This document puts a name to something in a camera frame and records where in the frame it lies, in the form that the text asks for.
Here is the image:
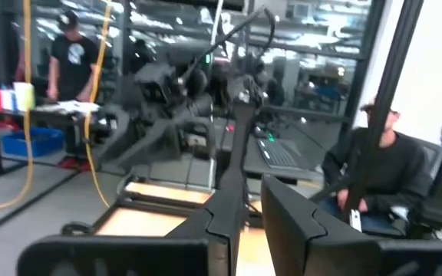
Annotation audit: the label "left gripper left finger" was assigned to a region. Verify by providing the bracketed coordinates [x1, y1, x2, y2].
[16, 170, 247, 276]

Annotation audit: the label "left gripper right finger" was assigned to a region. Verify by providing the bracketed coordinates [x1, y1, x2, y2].
[261, 175, 442, 276]

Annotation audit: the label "open black laptop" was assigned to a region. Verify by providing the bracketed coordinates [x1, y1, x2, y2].
[255, 136, 312, 172]

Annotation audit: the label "grey desk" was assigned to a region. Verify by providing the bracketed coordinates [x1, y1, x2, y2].
[213, 117, 345, 183]

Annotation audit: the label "person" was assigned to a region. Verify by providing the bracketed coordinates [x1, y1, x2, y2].
[46, 10, 101, 169]
[319, 97, 434, 235]

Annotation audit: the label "black office chair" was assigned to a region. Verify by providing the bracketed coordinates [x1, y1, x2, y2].
[397, 136, 442, 238]

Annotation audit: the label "white papers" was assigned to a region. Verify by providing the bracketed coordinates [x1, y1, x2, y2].
[35, 99, 101, 116]

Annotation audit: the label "blue plastic bin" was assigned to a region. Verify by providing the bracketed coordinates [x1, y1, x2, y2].
[0, 127, 65, 158]

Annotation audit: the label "white box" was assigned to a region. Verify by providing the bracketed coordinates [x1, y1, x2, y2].
[0, 88, 15, 112]

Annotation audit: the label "black metal table frame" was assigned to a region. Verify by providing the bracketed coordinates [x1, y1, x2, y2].
[61, 174, 252, 238]

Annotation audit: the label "yellow extension cable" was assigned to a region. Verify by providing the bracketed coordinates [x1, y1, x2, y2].
[0, 0, 35, 214]
[84, 0, 114, 209]

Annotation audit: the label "black aluminium post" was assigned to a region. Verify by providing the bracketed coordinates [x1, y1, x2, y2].
[341, 0, 424, 223]

